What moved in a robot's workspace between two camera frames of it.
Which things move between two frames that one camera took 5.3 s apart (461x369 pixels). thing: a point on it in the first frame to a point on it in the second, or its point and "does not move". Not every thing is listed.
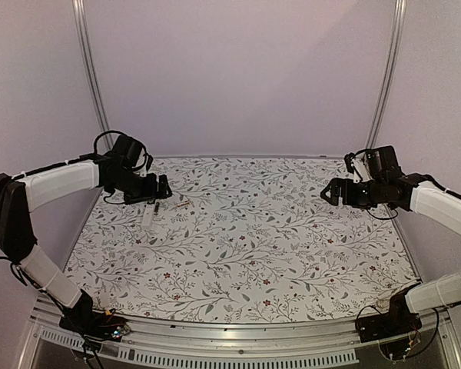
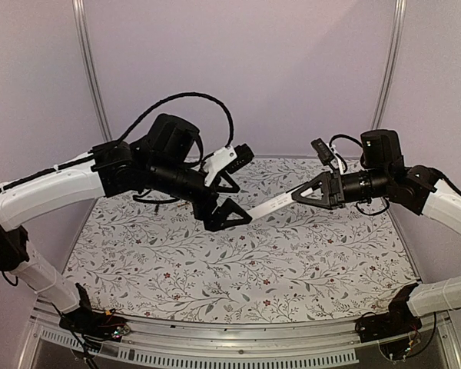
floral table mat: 240,240 does not move
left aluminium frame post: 86,38 does not move
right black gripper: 340,191 to 338,189
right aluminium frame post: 399,17 does not move
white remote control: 147,215 to 276,203
